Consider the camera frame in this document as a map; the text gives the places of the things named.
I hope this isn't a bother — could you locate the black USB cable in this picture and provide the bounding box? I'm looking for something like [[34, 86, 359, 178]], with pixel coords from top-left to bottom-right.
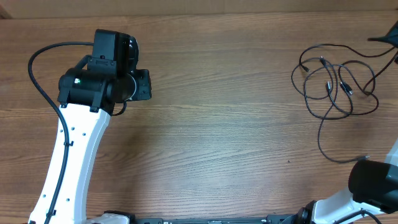
[[303, 64, 371, 164], [290, 56, 354, 121], [298, 43, 398, 116]]

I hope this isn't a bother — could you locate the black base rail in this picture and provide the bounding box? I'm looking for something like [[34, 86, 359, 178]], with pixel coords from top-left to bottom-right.
[[85, 209, 313, 224]]

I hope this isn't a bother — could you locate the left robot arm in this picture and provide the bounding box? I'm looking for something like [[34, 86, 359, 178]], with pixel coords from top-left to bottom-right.
[[29, 29, 152, 224]]

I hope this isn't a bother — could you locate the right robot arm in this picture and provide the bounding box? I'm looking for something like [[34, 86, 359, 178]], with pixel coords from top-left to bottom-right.
[[281, 22, 397, 223]]

